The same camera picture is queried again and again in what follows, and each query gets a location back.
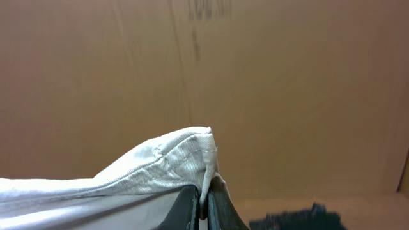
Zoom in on beige khaki shorts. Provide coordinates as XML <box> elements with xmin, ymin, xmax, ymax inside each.
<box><xmin>1</xmin><ymin>126</ymin><xmax>220</xmax><ymax>229</ymax></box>

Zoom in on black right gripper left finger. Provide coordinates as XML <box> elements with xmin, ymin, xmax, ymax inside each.
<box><xmin>155</xmin><ymin>185</ymin><xmax>200</xmax><ymax>230</ymax></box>

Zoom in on brown cardboard backdrop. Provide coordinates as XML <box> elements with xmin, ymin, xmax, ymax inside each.
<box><xmin>1</xmin><ymin>1</ymin><xmax>408</xmax><ymax>201</ymax></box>

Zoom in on black patterned garment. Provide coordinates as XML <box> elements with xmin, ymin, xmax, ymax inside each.
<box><xmin>249</xmin><ymin>203</ymin><xmax>346</xmax><ymax>230</ymax></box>

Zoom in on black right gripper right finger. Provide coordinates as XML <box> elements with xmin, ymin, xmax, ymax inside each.
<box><xmin>207</xmin><ymin>178</ymin><xmax>249</xmax><ymax>230</ymax></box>

